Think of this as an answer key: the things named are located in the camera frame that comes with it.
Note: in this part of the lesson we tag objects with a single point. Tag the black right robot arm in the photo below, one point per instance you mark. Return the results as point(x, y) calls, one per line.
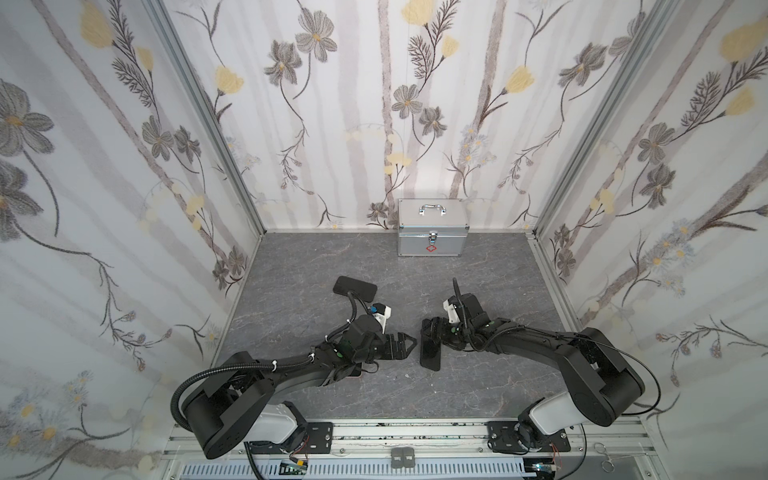
point(600, 383)

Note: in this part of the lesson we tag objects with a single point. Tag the blue phone black screen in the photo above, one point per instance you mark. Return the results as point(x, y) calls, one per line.
point(431, 344)

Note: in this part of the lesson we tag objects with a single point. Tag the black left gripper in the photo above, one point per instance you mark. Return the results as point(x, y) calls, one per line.
point(387, 345)

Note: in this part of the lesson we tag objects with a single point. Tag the black phone far left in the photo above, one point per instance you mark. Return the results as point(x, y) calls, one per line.
point(366, 291)

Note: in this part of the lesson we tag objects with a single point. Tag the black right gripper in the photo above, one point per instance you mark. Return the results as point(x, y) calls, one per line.
point(441, 333)

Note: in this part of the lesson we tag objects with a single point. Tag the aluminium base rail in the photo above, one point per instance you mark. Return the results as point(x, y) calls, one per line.
point(622, 451)

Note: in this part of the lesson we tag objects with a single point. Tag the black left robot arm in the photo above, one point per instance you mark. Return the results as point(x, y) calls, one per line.
point(222, 405)

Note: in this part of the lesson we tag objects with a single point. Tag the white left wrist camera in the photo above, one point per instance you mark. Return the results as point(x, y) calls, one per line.
point(381, 313)

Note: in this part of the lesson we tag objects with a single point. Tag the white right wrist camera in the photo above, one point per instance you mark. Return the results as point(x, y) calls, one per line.
point(452, 315)

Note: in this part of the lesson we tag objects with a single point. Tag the white vented cable duct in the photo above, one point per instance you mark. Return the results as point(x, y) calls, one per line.
point(430, 468)

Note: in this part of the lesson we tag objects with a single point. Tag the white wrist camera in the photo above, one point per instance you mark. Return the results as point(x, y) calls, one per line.
point(381, 313)
point(452, 315)

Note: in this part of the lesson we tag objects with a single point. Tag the silver aluminium first aid case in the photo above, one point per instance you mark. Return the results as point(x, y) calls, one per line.
point(432, 227)

